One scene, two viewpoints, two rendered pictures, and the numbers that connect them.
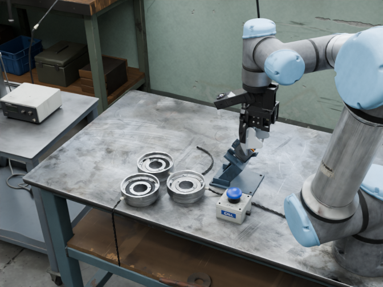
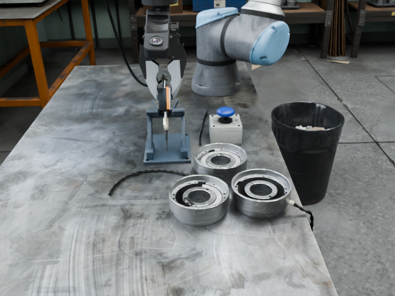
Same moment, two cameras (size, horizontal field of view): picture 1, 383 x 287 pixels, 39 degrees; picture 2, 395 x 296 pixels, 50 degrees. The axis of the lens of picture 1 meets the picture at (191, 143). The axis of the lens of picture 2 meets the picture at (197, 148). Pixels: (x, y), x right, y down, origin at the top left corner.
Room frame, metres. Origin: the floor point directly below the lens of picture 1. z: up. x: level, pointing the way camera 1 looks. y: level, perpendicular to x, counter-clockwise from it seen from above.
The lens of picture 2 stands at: (1.54, 0.64, 1.25)
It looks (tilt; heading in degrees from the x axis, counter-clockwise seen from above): 29 degrees down; 242
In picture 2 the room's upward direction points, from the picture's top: 1 degrees counter-clockwise
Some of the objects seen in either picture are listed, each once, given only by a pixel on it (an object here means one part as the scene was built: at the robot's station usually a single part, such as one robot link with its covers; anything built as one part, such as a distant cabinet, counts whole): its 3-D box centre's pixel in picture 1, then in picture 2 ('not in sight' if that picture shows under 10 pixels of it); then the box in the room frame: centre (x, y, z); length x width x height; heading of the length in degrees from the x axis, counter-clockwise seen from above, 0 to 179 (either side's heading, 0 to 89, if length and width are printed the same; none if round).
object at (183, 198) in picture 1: (186, 187); (220, 163); (1.15, 0.02, 0.82); 0.10 x 0.10 x 0.04
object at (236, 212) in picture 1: (235, 206); (225, 127); (1.06, -0.11, 0.82); 0.08 x 0.07 x 0.05; 62
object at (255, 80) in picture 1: (257, 74); not in sight; (1.18, -0.17, 1.14); 0.08 x 0.08 x 0.05
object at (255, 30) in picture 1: (259, 45); not in sight; (1.18, -0.17, 1.22); 0.09 x 0.08 x 0.11; 19
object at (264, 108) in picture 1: (258, 103); (161, 26); (1.18, -0.17, 1.06); 0.09 x 0.08 x 0.12; 63
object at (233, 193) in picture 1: (233, 198); (225, 118); (1.06, -0.10, 0.85); 0.04 x 0.04 x 0.05
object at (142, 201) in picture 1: (140, 190); (260, 193); (1.14, 0.14, 0.82); 0.10 x 0.10 x 0.04
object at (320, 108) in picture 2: not in sight; (302, 154); (0.21, -0.72, 0.21); 0.34 x 0.34 x 0.43
